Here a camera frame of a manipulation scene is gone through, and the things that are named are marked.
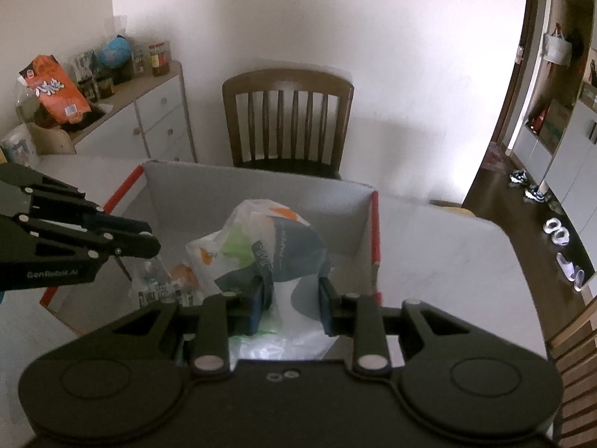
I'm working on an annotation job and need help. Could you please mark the red cardboard box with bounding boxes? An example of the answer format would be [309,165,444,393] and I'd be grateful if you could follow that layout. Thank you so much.
[40,159,381,334]

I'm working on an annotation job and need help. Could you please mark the white chicken snack pouch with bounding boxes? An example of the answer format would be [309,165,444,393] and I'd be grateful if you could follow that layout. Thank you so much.
[129,257,203,308]

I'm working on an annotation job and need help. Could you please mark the white green tissue pack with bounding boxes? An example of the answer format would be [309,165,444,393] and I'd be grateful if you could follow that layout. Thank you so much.
[185,199,334,362]

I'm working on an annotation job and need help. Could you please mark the white patterned mug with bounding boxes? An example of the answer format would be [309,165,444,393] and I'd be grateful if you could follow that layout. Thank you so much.
[1,124,40,169]

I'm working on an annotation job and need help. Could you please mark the orange snack bag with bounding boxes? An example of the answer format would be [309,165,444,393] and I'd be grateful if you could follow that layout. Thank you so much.
[19,55,91,128]

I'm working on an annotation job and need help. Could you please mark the wooden chair right side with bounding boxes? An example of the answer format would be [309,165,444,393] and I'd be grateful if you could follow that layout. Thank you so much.
[546,297,597,447]

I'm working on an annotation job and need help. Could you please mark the wooden chair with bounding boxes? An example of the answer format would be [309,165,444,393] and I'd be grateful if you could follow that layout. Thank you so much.
[222,68,354,180]
[546,297,597,447]

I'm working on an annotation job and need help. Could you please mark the white low drawer cabinet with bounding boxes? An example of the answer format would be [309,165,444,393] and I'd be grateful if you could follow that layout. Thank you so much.
[27,60,197,164]

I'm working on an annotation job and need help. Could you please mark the blue globe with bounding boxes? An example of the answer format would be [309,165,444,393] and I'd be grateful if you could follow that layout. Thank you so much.
[98,35,132,69]

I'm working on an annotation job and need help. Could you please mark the white slippers pair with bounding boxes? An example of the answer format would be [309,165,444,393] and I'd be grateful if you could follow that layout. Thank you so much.
[542,216,587,293]

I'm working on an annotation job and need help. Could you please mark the dark jar with red lid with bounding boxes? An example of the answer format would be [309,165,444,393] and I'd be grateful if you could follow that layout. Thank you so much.
[149,41,170,77]

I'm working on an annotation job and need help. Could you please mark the sneakers on floor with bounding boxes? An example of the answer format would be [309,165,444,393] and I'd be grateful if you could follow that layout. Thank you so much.
[509,169,547,203]

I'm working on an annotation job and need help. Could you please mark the wooden chair far side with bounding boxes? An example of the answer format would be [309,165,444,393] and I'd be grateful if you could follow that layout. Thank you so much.
[222,68,354,180]

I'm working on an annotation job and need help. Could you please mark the white tall storage cabinets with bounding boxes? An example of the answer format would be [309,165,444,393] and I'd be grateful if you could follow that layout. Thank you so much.
[508,0,597,225]

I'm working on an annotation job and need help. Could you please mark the white hanging tote bag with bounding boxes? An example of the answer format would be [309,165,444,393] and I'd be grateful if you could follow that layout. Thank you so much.
[543,23,572,66]

